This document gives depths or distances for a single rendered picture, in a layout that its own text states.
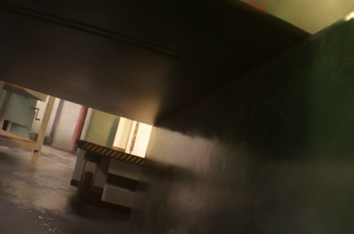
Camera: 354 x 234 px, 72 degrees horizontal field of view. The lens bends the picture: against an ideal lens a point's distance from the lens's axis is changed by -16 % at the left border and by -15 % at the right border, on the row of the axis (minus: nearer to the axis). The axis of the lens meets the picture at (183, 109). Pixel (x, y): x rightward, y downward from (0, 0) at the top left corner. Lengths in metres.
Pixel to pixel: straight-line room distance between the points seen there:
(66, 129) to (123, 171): 7.06
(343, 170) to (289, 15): 0.17
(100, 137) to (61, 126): 5.13
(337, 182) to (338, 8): 0.22
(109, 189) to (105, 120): 2.09
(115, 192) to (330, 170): 1.45
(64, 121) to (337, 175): 8.52
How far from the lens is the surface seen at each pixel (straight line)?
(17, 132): 5.28
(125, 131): 2.35
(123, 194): 1.59
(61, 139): 8.60
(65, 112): 8.66
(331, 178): 0.21
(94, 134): 3.60
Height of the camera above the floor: 0.35
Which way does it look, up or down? 12 degrees up
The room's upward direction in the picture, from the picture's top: 14 degrees clockwise
